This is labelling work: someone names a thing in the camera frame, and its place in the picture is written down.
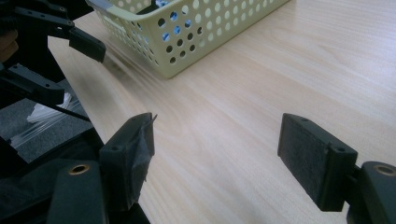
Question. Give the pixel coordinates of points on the blue patterned fingerless glove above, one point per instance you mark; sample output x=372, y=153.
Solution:
x=176, y=29

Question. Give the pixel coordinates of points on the pale yellow plastic basket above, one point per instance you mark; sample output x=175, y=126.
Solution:
x=186, y=46

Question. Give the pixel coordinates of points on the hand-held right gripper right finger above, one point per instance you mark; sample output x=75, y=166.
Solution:
x=314, y=158

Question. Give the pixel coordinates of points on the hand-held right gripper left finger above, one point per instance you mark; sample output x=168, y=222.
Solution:
x=130, y=155

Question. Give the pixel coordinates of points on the black fingerless glove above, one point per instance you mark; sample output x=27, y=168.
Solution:
x=148, y=8

